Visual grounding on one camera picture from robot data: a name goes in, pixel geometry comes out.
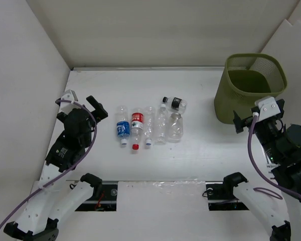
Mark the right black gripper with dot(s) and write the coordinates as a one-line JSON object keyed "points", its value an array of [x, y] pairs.
{"points": [[239, 122]]}

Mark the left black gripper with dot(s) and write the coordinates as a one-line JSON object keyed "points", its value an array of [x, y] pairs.
{"points": [[99, 113]]}

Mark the blue label plastic bottle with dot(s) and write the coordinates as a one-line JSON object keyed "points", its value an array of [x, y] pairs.
{"points": [[122, 125]]}

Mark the red label plastic bottle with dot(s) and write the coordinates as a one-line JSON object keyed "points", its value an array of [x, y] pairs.
{"points": [[137, 121]]}

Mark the clear bottle blue cap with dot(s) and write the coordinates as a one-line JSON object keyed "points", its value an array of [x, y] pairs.
{"points": [[149, 122]]}

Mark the clear bottle white cap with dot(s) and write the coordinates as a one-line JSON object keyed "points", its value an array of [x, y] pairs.
{"points": [[161, 124]]}

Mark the black label small bottle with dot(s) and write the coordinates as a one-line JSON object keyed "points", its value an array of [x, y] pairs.
{"points": [[175, 104]]}

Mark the clear plastic jar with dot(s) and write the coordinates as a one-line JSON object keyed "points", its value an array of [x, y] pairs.
{"points": [[175, 130]]}

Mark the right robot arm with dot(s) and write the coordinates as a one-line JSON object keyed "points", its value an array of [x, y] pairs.
{"points": [[283, 148]]}

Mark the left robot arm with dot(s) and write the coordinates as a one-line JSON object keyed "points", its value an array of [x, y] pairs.
{"points": [[42, 216]]}

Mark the green mesh bin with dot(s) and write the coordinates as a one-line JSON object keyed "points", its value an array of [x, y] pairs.
{"points": [[246, 78]]}

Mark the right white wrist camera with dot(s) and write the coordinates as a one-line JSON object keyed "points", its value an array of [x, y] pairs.
{"points": [[267, 107]]}

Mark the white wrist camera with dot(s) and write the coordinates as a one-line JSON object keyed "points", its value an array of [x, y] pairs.
{"points": [[267, 107], [67, 101]]}

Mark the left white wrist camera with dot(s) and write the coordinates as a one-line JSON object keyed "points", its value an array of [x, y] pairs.
{"points": [[67, 101]]}

